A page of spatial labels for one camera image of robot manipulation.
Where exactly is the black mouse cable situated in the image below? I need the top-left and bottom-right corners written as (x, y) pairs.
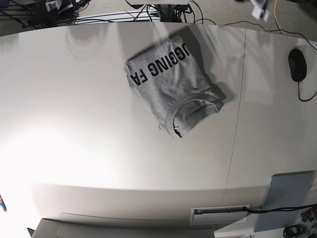
top-left (298, 81), bottom-right (317, 102)

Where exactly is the black white device box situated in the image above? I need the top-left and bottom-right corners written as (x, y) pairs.
top-left (45, 0), bottom-right (73, 13)

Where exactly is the grey laptop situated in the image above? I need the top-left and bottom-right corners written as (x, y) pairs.
top-left (254, 171), bottom-right (314, 233)

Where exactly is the grey T-shirt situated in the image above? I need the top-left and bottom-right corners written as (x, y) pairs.
top-left (124, 36), bottom-right (224, 137)

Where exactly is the grey metal stand post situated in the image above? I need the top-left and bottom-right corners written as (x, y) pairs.
top-left (155, 4), bottom-right (178, 22)

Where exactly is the white table cable slot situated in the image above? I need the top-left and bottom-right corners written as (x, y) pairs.
top-left (190, 204), bottom-right (251, 226)

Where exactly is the yellow cable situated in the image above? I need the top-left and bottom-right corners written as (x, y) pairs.
top-left (273, 0), bottom-right (317, 52)

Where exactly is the black computer mouse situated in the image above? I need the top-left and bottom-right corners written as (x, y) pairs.
top-left (288, 48), bottom-right (307, 82)

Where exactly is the blue orange object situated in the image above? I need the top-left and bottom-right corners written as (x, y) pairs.
top-left (0, 196), bottom-right (7, 213)

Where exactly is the black laptop cable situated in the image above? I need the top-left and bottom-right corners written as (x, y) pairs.
top-left (244, 204), bottom-right (317, 214)

